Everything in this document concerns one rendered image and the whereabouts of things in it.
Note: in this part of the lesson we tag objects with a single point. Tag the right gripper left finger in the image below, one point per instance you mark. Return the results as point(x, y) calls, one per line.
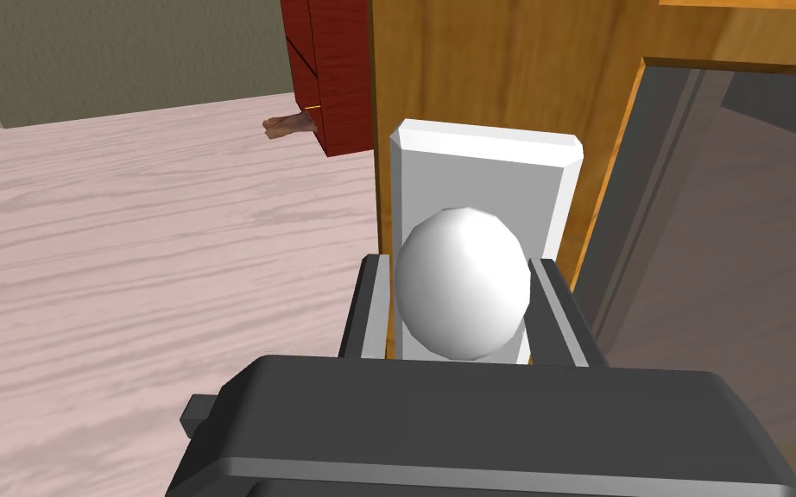
point(373, 310)

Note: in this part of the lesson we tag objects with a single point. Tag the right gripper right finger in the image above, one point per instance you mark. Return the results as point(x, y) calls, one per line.
point(558, 314)

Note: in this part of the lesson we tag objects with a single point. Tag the red wooden cabinet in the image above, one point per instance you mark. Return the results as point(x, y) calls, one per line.
point(329, 69)

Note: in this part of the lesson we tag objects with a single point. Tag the small brown lumpy object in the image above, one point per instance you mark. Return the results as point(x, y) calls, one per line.
point(287, 126)

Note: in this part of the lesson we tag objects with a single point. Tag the brown wooden door leaf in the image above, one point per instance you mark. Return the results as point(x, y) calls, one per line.
point(495, 69)

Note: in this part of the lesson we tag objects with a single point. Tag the white round door knob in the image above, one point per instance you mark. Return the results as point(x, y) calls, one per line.
point(463, 283)

